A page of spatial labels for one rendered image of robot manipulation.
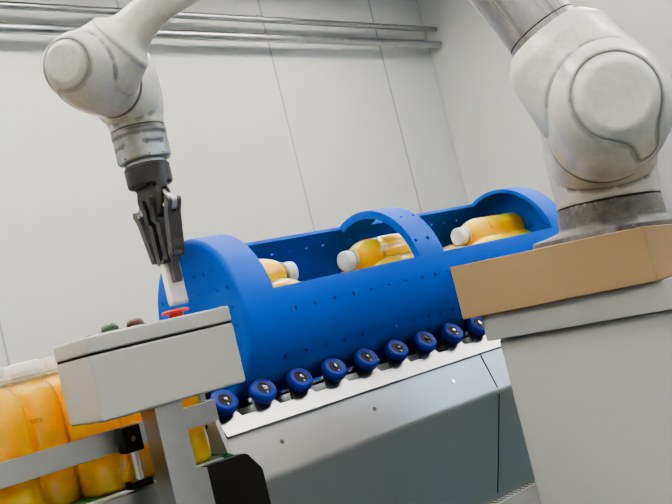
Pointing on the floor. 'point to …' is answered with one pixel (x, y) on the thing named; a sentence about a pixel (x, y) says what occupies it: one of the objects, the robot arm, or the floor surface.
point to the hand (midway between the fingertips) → (174, 283)
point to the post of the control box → (172, 455)
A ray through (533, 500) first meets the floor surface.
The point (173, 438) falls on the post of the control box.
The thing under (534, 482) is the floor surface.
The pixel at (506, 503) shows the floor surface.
